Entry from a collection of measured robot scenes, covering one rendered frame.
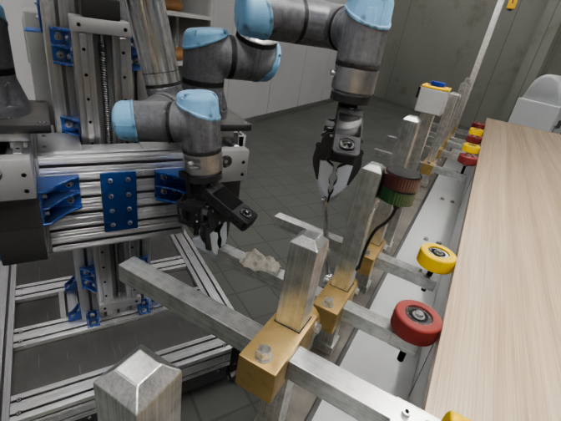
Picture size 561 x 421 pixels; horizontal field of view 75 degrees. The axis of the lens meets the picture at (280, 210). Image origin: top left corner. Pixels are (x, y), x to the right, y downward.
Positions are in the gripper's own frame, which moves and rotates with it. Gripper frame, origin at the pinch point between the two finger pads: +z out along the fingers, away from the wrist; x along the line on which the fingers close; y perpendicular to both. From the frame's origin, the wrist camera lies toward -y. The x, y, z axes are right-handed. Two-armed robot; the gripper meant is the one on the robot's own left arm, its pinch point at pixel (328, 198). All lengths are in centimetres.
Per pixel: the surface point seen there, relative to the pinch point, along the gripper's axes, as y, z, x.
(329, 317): -15.7, 15.7, -3.9
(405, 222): 63, 34, -34
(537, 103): 545, 40, -301
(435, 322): -16.9, 11.0, -20.9
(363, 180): -7.6, -8.1, -4.7
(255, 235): 143, 105, 35
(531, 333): -13.4, 11.9, -38.4
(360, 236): -8.6, 2.3, -6.5
